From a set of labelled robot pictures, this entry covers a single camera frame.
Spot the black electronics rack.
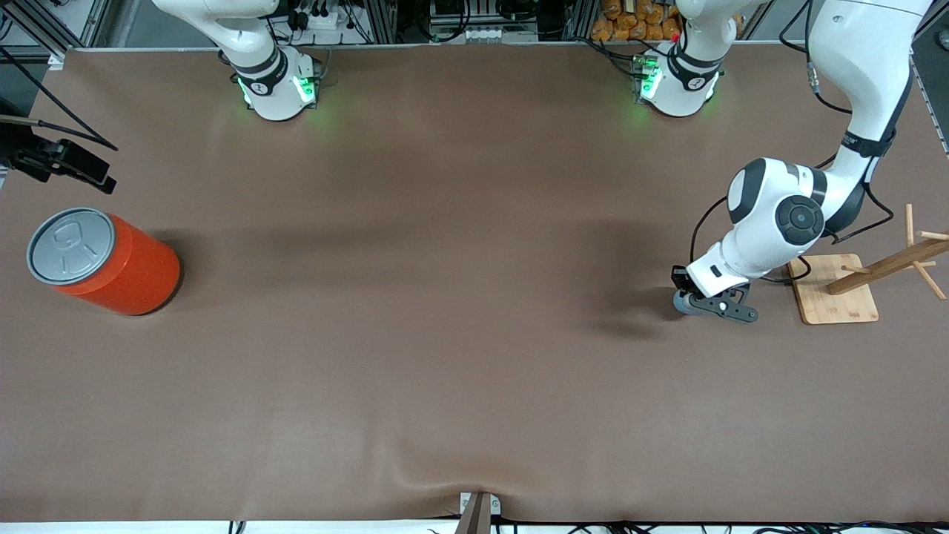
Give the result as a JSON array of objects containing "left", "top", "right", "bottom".
[{"left": 426, "top": 0, "right": 542, "bottom": 44}]

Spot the pile of orange objects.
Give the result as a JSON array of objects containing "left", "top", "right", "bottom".
[{"left": 591, "top": 0, "right": 687, "bottom": 42}]

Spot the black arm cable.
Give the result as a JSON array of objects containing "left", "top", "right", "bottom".
[
  {"left": 690, "top": 0, "right": 896, "bottom": 286},
  {"left": 0, "top": 44, "right": 119, "bottom": 151}
]

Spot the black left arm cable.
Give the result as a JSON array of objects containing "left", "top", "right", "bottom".
[{"left": 690, "top": 0, "right": 896, "bottom": 286}]

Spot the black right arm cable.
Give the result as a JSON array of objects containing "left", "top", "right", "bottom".
[{"left": 0, "top": 44, "right": 119, "bottom": 151}]

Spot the white power strip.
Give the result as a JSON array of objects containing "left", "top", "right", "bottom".
[{"left": 293, "top": 0, "right": 349, "bottom": 30}]

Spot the grey bracket with pole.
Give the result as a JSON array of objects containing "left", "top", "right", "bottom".
[{"left": 459, "top": 491, "right": 502, "bottom": 534}]

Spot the wooden cup rack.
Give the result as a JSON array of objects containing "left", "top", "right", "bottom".
[{"left": 787, "top": 204, "right": 949, "bottom": 326}]

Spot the orange canister grey lid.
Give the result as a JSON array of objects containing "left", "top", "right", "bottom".
[{"left": 27, "top": 207, "right": 182, "bottom": 317}]

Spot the aluminium frame profile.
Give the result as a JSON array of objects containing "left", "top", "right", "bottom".
[
  {"left": 0, "top": 0, "right": 112, "bottom": 56},
  {"left": 908, "top": 0, "right": 949, "bottom": 60}
]

